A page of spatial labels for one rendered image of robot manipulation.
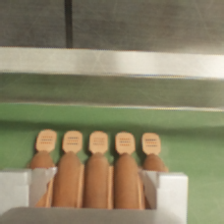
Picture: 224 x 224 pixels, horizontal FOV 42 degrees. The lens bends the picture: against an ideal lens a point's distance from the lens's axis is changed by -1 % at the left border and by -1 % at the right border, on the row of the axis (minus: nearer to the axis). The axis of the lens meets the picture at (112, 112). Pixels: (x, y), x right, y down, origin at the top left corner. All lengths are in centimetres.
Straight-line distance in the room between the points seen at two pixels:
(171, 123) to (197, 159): 4
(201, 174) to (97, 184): 8
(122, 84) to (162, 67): 4
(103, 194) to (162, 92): 12
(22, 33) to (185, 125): 21
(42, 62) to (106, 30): 10
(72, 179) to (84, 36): 18
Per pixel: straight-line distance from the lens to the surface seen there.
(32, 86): 28
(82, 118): 27
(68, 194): 20
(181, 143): 26
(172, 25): 34
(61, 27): 34
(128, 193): 20
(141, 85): 27
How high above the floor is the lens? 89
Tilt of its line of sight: 45 degrees down
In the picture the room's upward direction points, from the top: 6 degrees clockwise
